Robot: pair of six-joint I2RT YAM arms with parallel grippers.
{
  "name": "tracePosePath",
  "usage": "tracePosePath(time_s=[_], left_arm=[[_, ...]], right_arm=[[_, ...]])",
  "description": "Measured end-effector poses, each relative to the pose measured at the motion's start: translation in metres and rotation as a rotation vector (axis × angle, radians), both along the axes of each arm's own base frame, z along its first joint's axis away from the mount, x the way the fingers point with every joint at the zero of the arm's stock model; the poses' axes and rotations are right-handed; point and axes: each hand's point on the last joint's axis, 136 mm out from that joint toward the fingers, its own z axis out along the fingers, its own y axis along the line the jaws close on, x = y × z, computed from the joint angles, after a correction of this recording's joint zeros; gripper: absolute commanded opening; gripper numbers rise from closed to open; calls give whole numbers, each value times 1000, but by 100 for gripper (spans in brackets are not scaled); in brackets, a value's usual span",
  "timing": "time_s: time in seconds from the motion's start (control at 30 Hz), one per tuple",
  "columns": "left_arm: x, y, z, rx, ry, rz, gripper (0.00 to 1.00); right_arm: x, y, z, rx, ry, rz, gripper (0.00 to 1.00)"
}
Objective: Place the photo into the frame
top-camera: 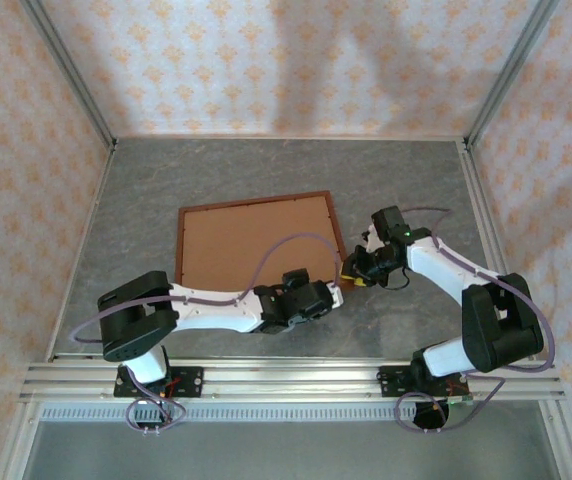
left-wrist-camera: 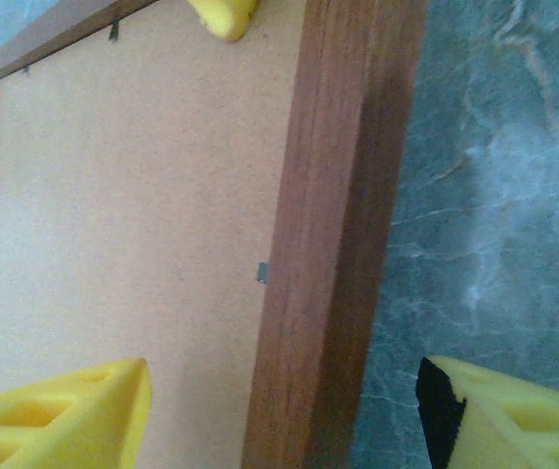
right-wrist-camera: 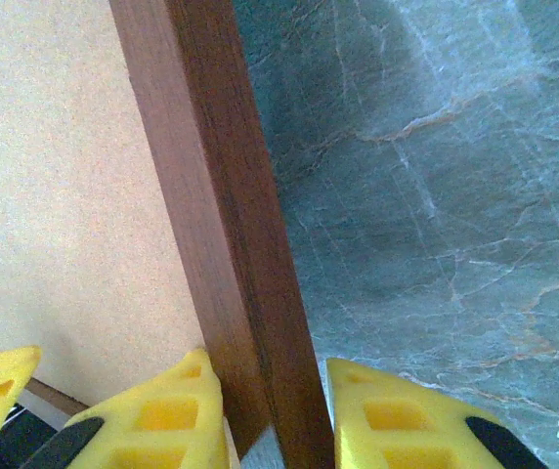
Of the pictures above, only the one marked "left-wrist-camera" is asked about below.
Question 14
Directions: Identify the brown wooden picture frame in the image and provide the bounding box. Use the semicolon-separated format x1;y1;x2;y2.
0;0;430;469

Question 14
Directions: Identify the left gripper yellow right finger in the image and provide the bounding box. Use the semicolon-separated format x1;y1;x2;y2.
415;355;559;469

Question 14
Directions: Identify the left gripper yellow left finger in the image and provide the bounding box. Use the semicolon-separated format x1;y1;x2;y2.
0;357;152;469

